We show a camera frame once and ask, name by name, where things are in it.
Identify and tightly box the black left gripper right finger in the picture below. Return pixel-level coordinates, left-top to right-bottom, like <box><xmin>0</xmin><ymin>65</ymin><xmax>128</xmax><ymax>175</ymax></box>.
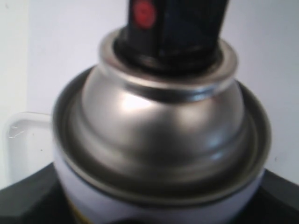
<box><xmin>232</xmin><ymin>170</ymin><xmax>299</xmax><ymax>224</ymax></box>

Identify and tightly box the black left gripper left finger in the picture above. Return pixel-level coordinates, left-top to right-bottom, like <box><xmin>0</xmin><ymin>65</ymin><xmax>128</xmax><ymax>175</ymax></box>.
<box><xmin>0</xmin><ymin>163</ymin><xmax>75</xmax><ymax>224</ymax></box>

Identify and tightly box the silver spray can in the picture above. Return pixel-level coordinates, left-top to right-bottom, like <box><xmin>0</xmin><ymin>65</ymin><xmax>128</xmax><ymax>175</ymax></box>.
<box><xmin>52</xmin><ymin>0</ymin><xmax>271</xmax><ymax>224</ymax></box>

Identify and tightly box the white plastic tray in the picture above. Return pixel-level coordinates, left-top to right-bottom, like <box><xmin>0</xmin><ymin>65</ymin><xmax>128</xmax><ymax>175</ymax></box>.
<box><xmin>2</xmin><ymin>112</ymin><xmax>53</xmax><ymax>187</ymax></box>

